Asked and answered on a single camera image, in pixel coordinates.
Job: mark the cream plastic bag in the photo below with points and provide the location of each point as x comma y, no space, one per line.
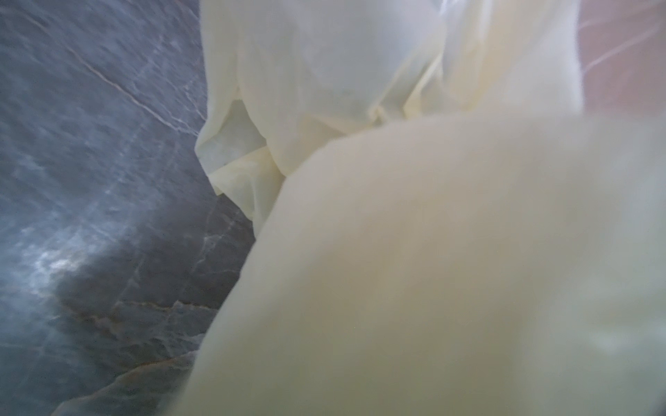
441,227

